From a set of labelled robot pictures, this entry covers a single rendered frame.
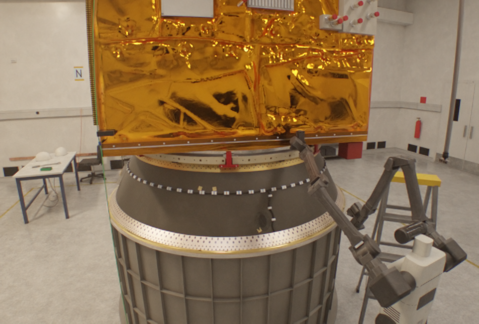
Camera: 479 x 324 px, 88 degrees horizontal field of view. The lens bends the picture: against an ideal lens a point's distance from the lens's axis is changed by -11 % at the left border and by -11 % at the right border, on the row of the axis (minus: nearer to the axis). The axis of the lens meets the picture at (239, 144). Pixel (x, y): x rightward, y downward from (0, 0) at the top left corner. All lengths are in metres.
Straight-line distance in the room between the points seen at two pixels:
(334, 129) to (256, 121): 0.62
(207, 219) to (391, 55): 9.19
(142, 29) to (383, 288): 1.77
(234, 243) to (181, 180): 0.54
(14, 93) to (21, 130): 0.89
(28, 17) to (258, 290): 7.35
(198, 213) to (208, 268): 0.36
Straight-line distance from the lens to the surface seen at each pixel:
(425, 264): 1.40
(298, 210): 2.01
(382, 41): 10.09
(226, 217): 1.84
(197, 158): 1.85
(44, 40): 7.75
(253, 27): 1.88
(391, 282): 1.27
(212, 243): 1.83
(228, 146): 1.88
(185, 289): 2.09
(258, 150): 1.89
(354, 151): 2.38
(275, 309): 2.25
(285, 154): 1.95
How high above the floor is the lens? 2.18
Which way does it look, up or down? 12 degrees down
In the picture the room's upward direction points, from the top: straight up
